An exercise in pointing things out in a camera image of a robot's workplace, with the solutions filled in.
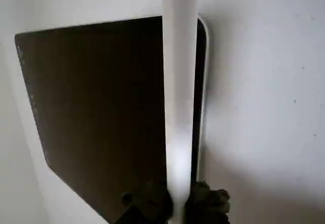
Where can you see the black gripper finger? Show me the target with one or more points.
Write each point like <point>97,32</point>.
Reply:
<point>208,206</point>
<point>149,203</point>

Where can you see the white stylus pencil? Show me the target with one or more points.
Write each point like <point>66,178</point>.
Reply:
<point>179,81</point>

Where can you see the black screen tablet silver edge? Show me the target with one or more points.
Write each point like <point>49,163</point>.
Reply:
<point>89,94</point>

